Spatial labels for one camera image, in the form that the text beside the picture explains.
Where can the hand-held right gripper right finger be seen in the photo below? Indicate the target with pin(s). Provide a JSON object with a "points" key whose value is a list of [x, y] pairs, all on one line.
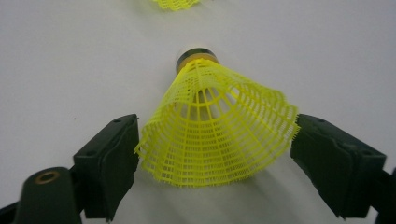
{"points": [[339, 168]]}

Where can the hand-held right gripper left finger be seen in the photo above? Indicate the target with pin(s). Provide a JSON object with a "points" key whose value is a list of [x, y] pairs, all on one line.
{"points": [[106, 168]]}

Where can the yellow plastic shuttlecock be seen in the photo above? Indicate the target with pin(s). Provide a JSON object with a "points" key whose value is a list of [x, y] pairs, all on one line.
{"points": [[214, 140], [176, 3]]}

